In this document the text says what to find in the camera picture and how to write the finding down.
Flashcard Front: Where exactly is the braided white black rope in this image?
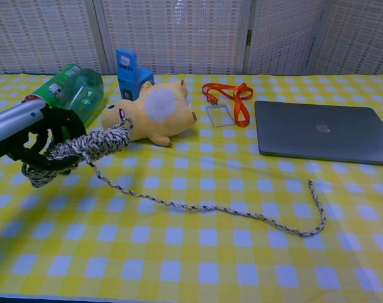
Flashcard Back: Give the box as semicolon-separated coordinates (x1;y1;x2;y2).
20;123;327;239

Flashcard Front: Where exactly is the yellow white checked tablecloth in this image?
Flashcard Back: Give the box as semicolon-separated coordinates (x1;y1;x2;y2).
0;73;383;301

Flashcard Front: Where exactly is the grey closed laptop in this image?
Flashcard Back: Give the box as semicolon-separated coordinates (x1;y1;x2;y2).
253;100;383;167

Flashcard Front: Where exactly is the blue cardboard box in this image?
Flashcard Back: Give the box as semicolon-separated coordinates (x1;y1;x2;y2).
116;47;155;102

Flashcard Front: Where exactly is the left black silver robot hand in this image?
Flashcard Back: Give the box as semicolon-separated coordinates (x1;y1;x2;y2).
0;98;87;172

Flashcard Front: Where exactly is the woven folding screen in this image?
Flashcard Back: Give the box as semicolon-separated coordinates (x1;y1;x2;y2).
0;0;383;77

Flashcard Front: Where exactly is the orange lanyard with badge holder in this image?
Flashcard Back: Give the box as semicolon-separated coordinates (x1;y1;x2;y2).
201;82;254;128

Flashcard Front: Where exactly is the yellow plush animal toy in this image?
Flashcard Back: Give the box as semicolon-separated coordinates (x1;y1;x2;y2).
99;79;198;148

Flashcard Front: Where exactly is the green cylindrical snack can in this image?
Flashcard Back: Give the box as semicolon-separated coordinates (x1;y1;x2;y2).
20;63;85;109

